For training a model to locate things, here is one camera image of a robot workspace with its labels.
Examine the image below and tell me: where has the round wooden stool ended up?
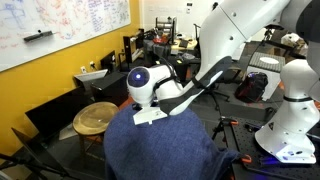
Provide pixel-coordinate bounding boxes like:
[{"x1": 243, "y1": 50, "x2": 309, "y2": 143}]
[{"x1": 71, "y1": 101, "x2": 120, "y2": 158}]

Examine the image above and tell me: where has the blue cloth table cover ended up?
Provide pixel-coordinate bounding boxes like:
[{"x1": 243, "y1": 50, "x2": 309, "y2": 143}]
[{"x1": 102, "y1": 104, "x2": 242, "y2": 180}]

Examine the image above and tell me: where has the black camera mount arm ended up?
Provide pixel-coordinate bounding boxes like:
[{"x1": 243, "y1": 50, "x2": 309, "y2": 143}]
[{"x1": 261, "y1": 27, "x2": 302, "y2": 60}]

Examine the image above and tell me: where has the black bar clamp orange handle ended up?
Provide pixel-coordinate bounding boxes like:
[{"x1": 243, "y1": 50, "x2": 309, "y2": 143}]
[
  {"x1": 240, "y1": 153, "x2": 253, "y2": 165},
  {"x1": 217, "y1": 115, "x2": 240, "y2": 127}
]

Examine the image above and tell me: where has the grey flat monitor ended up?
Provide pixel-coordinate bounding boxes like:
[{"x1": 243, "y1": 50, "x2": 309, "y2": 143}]
[{"x1": 72, "y1": 68, "x2": 110, "y2": 90}]

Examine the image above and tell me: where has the black breadboard table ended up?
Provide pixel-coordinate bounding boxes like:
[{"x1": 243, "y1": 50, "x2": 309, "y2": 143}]
[{"x1": 221, "y1": 116, "x2": 320, "y2": 180}]

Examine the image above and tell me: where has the whiteboard with writing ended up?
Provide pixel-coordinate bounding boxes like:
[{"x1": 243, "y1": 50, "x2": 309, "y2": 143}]
[{"x1": 0, "y1": 0, "x2": 132, "y2": 73}]

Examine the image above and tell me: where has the round wooden desk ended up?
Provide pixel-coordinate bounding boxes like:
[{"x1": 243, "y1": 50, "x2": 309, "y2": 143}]
[{"x1": 169, "y1": 35, "x2": 200, "y2": 52}]

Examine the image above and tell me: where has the black upright monitor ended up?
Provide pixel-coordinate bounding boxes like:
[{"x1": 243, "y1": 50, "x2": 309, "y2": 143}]
[{"x1": 99, "y1": 49, "x2": 118, "y2": 73}]

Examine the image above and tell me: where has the large black flat monitor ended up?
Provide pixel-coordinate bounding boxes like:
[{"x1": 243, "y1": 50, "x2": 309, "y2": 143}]
[{"x1": 24, "y1": 85, "x2": 88, "y2": 142}]

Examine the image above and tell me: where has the black red backpack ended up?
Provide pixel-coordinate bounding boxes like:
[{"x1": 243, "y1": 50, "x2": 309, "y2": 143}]
[{"x1": 234, "y1": 71, "x2": 270, "y2": 104}]

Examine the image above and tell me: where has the black computer case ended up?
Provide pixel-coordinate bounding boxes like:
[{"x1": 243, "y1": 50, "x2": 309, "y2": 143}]
[{"x1": 89, "y1": 71, "x2": 130, "y2": 105}]

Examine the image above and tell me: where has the black office chair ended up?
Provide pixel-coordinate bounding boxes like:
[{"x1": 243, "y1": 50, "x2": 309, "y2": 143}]
[{"x1": 199, "y1": 64, "x2": 244, "y2": 112}]

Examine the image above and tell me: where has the black thin metal stand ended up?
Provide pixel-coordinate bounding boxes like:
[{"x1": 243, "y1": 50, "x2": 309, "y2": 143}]
[{"x1": 0, "y1": 151, "x2": 74, "y2": 180}]

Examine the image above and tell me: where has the small black flat monitor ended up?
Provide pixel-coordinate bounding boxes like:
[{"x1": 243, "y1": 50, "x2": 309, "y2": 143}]
[{"x1": 11, "y1": 127, "x2": 68, "y2": 180}]

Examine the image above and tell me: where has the grey floor sheet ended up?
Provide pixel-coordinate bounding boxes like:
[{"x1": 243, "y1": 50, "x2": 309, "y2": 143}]
[{"x1": 59, "y1": 124, "x2": 80, "y2": 142}]

